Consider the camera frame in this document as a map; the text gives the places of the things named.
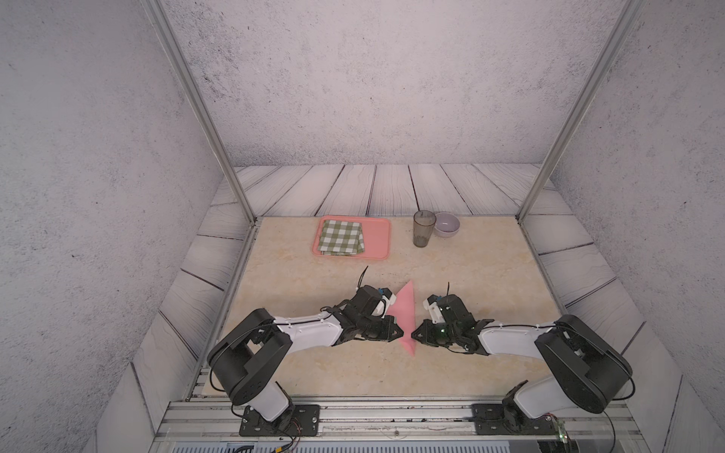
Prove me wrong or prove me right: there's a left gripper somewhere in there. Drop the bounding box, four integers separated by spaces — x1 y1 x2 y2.
356 315 407 342

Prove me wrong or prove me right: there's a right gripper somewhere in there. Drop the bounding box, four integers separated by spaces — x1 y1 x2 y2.
408 319 460 348

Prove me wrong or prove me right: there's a pink square paper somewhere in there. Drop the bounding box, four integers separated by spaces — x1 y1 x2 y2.
386 280 416 357

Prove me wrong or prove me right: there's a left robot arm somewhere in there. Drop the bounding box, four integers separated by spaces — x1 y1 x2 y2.
207 284 403 423

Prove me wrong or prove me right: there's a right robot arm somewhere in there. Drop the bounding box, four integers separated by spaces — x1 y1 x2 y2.
412 294 636 425

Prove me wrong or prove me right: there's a pink plastic tray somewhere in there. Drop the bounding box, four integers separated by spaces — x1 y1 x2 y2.
312 215 391 260

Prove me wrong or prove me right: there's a green checkered cloth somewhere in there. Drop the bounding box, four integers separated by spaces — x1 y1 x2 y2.
317 219 366 257

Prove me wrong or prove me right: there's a small lavender bowl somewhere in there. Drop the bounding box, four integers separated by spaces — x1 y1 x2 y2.
434 213 461 238

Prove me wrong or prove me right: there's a translucent grey plastic cup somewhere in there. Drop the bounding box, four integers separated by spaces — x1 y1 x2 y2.
413 211 437 248

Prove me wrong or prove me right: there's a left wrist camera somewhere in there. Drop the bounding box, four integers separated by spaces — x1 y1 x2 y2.
372 288 396 317

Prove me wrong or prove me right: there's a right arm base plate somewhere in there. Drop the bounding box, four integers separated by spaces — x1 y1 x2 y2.
471 404 559 436

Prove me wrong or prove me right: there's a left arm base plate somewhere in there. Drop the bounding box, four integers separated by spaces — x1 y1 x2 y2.
239 404 320 437

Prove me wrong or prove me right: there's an aluminium front rail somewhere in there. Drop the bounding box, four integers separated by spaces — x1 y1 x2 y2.
151 396 649 452

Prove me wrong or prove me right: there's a left aluminium frame post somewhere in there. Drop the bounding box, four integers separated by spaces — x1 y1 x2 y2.
141 0 257 225

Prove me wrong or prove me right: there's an aluminium frame post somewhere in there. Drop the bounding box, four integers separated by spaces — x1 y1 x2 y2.
141 0 257 225
515 0 646 226

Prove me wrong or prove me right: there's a right aluminium frame post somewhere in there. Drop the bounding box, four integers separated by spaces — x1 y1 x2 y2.
515 0 646 226

